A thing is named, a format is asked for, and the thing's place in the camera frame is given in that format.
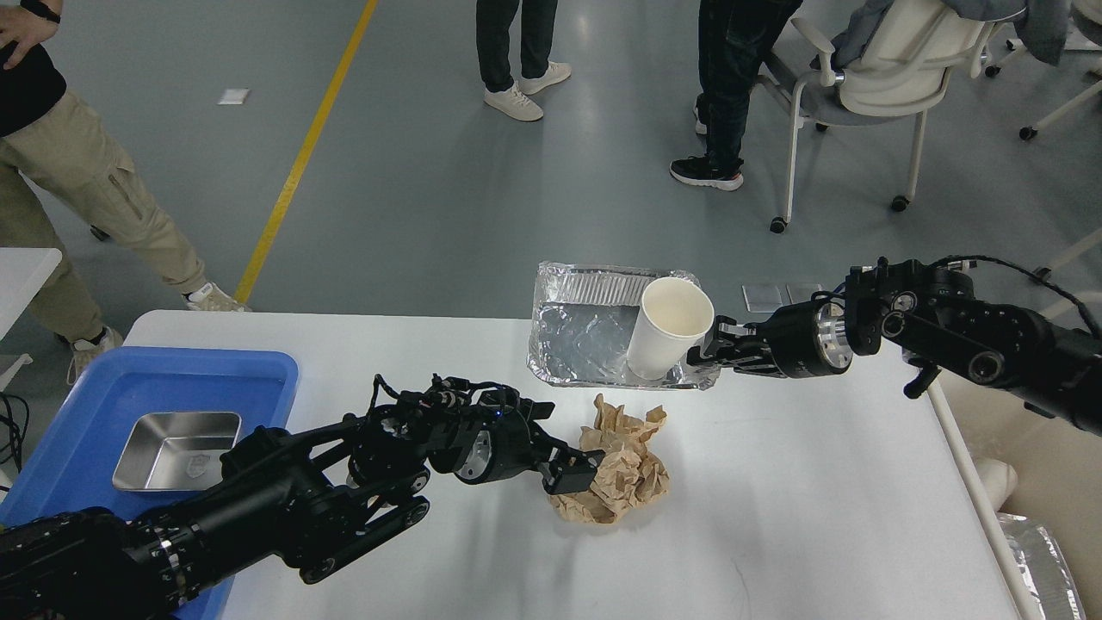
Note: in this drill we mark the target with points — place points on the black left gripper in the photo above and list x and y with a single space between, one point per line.
511 444

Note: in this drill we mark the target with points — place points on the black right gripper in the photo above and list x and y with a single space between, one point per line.
806 340

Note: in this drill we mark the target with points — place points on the white paper cup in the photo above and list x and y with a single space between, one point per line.
673 315

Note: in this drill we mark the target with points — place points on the brown paper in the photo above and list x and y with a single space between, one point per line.
630 475

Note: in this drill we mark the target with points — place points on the aluminium foil tray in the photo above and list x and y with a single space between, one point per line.
582 322

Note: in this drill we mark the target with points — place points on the square stainless steel tray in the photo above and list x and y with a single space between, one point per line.
176 451

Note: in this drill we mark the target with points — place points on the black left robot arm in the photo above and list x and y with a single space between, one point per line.
317 499

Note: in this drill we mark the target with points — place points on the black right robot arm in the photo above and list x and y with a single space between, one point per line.
931 312

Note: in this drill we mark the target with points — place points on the clear floor plate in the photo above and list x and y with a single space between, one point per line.
801 292
763 298

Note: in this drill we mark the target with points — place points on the person with black sneakers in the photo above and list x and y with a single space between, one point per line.
734 37

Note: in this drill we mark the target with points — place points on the white grey office chair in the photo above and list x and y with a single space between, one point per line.
896 61

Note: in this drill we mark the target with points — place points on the cream plastic bin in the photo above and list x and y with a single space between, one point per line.
1058 472

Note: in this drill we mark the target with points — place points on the person in khaki trousers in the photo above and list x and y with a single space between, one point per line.
51 139

